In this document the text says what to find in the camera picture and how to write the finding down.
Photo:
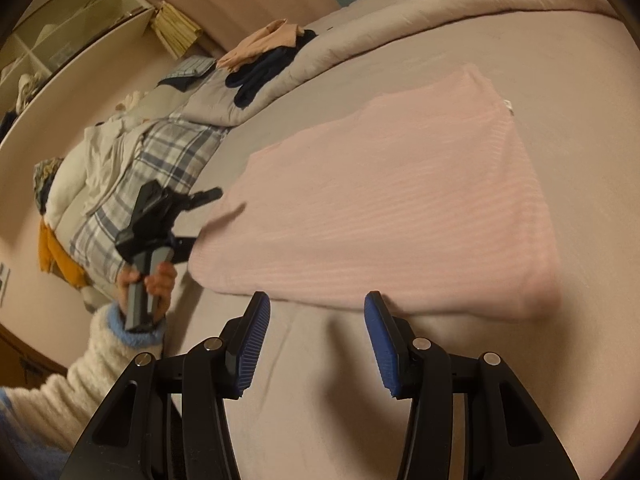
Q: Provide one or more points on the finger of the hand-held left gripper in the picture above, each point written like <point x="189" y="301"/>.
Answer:
<point x="184" y="247"/>
<point x="202" y="197"/>

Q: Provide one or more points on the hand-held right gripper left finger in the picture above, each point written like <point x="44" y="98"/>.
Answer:
<point x="252" y="340"/>

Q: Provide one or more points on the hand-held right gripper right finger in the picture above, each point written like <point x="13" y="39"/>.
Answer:
<point x="382" y="345"/>

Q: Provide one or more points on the pink knit sweater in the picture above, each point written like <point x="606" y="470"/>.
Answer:
<point x="375" y="185"/>

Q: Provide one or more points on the person's left forearm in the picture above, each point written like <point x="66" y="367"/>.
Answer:
<point x="75" y="385"/>

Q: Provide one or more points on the person's left hand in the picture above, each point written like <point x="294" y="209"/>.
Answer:
<point x="162" y="285"/>

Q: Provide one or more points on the large plaid pillow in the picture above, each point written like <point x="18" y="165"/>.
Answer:
<point x="165" y="145"/>

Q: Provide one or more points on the white garment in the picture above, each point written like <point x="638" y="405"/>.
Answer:
<point x="105" y="160"/>

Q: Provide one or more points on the white pillow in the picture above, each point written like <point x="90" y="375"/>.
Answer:
<point x="65" y="190"/>

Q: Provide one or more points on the orange cloth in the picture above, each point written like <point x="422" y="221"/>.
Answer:
<point x="65" y="260"/>

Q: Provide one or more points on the patterned knit cloth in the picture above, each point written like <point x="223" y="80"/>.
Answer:
<point x="46" y="180"/>

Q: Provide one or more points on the small plaid pillow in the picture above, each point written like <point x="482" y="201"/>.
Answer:
<point x="192" y="67"/>

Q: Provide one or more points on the beige headboard shelf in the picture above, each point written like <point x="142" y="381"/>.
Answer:
<point x="75" y="105"/>

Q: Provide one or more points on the dark navy garment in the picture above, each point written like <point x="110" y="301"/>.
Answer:
<point x="260" y="72"/>

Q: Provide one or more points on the peach folded garment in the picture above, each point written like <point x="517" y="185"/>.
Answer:
<point x="250" y="47"/>

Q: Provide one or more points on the yellow fringed cloth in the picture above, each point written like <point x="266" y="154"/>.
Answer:
<point x="175" y="30"/>

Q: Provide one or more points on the wooden furniture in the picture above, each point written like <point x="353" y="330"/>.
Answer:
<point x="30" y="360"/>

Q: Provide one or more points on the grey duvet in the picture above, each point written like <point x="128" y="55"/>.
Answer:
<point x="400" y="10"/>

